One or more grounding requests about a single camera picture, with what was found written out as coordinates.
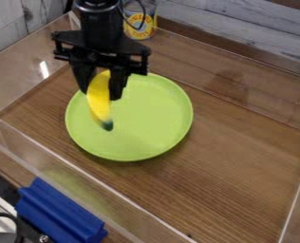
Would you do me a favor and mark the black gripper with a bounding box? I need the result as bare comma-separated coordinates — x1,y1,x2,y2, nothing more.
51,6,151,101

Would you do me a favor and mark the yellow toy banana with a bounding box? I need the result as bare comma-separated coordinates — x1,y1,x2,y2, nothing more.
87,70,112,131

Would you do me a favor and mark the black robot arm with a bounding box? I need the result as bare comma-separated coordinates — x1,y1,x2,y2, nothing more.
51,0,151,101

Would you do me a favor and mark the green round plate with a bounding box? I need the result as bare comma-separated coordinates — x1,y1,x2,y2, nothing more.
64,73,193,162

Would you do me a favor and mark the blue plastic block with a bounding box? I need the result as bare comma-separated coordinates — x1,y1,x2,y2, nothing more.
15,178,108,243

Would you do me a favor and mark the clear acrylic enclosure wall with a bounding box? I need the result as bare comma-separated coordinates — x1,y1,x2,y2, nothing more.
0,16,300,243

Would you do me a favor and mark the black cable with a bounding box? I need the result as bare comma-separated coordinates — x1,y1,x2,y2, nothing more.
0,212,31,243

